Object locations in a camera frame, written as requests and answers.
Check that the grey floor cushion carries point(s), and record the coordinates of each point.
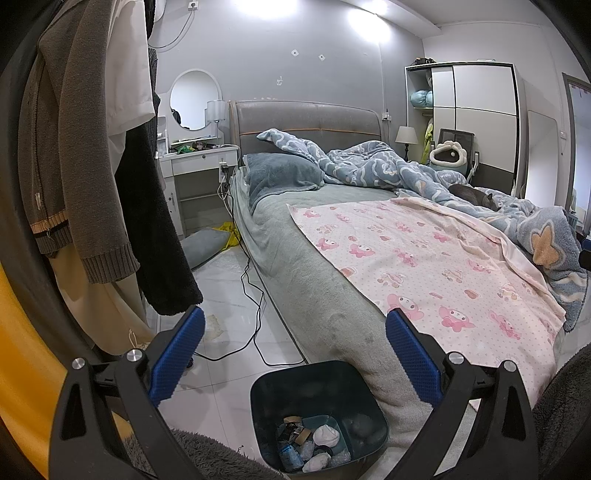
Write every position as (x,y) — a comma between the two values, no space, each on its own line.
(203,247)

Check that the white wardrobe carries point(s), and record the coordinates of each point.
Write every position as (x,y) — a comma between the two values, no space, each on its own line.
(480,87)

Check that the yellow bag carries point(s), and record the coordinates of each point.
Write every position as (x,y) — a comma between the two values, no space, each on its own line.
(229,233)

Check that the round wall mirror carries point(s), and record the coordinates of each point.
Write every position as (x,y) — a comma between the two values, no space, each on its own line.
(194,99)

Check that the grey framed door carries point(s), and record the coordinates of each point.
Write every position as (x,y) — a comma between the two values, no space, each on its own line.
(579,147)

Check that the blue cloud pattern duvet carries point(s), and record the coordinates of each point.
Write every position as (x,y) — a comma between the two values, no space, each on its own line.
(369,166)

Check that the large white paper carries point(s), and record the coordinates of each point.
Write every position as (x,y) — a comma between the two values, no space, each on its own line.
(326,434)

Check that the bedside table lamp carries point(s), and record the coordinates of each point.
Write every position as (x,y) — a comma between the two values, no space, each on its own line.
(406,135)

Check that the white vanity lamp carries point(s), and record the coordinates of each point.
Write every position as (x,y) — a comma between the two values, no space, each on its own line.
(216,110)

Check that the cream plush cat bed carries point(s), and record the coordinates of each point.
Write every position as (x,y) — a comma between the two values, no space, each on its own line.
(455,164)

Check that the small cardboard piece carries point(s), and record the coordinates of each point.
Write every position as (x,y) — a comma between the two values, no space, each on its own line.
(292,420)

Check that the person's grey fleece clothing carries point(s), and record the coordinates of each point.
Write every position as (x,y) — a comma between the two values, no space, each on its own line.
(568,406)
(194,454)

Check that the grey knit cardigan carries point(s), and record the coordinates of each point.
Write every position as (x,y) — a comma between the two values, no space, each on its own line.
(69,138)

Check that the grey-blue pillow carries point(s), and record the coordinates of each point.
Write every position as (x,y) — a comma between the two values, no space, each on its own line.
(281,177)

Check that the white door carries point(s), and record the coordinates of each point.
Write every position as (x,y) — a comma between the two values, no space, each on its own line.
(545,152)

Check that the green plush toy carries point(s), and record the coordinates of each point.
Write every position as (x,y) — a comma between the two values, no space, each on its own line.
(428,136)

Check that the grey upholstered bed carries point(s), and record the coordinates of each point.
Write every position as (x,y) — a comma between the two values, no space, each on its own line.
(286,240)

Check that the green packet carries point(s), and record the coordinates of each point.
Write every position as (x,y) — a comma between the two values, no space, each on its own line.
(185,149)

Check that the blue plastic packet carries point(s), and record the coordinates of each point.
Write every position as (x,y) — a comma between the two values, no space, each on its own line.
(290,457)

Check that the beige coat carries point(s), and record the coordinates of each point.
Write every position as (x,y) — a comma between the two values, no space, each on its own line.
(101,314)

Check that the dark teal trash bin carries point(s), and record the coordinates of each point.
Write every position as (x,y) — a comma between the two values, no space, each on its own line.
(323,383)

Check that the white shirt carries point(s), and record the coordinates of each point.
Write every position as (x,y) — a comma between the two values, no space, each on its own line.
(131,83)

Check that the white vanity desk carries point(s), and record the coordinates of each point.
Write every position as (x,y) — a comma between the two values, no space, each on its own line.
(198,164)

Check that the small white tissue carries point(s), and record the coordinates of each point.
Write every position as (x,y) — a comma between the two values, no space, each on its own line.
(317,461)

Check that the white power strip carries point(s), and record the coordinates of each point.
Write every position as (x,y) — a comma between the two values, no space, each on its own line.
(224,168)

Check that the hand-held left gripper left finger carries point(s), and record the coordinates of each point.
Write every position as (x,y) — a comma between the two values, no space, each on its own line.
(178,360)

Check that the grey cat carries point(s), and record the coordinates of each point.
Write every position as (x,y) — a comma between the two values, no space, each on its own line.
(473,194)

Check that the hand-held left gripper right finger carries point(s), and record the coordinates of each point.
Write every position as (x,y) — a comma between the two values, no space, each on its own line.
(413,360)

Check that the fluffy blue star blanket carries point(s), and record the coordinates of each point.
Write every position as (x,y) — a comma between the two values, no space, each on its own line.
(554,258)

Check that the pink printed blanket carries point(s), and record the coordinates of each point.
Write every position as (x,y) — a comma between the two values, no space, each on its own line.
(415,258)

